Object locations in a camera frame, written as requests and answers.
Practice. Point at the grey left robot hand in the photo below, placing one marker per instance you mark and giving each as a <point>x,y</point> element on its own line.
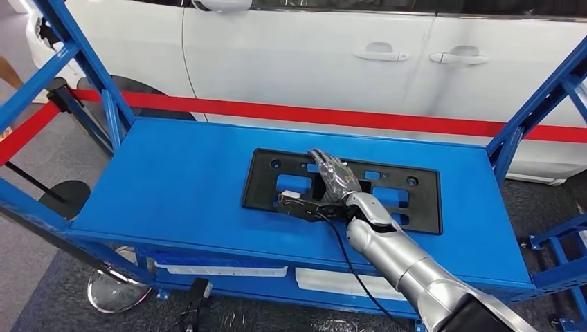
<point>195,298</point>

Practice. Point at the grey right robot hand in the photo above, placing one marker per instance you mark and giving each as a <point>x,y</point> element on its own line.
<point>337,178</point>

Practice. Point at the black plastic panel part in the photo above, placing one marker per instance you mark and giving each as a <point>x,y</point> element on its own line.
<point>261,192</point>

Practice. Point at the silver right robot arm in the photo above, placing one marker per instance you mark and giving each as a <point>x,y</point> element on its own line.
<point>403,261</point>

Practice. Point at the blue metal shelf rack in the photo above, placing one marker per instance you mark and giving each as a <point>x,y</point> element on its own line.
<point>183,183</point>

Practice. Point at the white plastic crate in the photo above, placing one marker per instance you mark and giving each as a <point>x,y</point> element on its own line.
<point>330,282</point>
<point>220,270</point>

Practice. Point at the chrome barrier stanchion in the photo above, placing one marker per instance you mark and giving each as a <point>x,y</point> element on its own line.
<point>57,91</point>
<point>114,288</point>

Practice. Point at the red barrier belt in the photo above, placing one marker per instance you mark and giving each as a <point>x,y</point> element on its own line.
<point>275,112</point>
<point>23,133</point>

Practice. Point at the white car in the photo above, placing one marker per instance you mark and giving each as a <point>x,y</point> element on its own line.
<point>298,55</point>

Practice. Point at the brown wooden piece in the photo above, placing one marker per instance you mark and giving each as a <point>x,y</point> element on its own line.
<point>9,73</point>

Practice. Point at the small blue rack frame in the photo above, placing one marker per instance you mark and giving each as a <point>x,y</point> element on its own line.
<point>564,270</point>

